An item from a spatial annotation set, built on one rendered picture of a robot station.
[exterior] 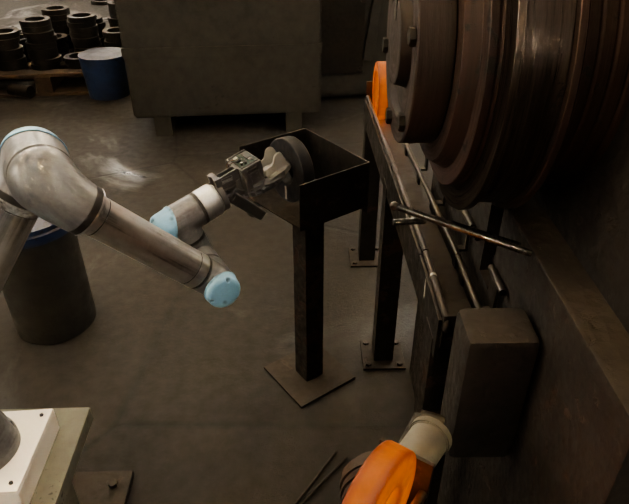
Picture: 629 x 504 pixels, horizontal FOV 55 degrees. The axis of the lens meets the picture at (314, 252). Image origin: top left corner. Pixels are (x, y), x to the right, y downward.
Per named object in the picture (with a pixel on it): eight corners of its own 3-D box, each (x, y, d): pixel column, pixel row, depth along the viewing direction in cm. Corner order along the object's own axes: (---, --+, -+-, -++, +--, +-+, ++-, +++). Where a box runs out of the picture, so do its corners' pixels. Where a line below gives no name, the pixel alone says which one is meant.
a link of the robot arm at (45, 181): (40, 155, 95) (256, 280, 127) (31, 133, 103) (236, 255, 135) (-3, 213, 96) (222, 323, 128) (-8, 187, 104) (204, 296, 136)
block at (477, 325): (501, 418, 100) (530, 304, 87) (516, 459, 93) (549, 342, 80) (436, 420, 100) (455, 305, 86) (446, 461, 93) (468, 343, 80)
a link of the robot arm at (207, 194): (214, 227, 134) (196, 211, 140) (231, 216, 136) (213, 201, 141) (203, 200, 129) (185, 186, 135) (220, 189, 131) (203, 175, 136)
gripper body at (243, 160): (263, 158, 134) (218, 185, 130) (273, 189, 140) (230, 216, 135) (245, 146, 139) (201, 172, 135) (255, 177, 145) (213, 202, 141)
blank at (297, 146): (275, 129, 148) (264, 132, 146) (314, 142, 137) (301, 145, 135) (280, 189, 155) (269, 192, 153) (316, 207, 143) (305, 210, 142)
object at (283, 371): (307, 333, 202) (305, 127, 162) (358, 380, 184) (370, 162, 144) (254, 358, 192) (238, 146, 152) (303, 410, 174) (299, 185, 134)
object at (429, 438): (448, 458, 84) (456, 426, 82) (421, 502, 78) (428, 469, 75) (409, 439, 87) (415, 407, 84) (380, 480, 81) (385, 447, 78)
